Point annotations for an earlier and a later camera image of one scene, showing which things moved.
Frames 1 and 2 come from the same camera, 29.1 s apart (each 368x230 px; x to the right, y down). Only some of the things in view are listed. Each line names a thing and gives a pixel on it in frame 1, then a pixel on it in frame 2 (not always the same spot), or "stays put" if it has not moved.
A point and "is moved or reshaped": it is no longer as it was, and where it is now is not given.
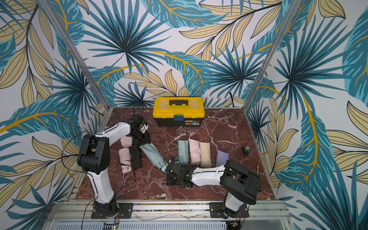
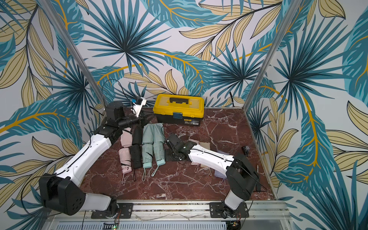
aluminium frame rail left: (73, 49) stays put
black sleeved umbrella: (135, 153) stays put
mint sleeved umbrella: (183, 157) is moved or reshaped
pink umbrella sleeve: (126, 141) stays put
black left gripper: (145, 140) to (143, 120)
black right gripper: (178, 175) to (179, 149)
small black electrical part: (245, 149) stays put
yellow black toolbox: (178, 111) stays put
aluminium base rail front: (263, 215) stays put
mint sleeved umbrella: (155, 156) to (147, 155)
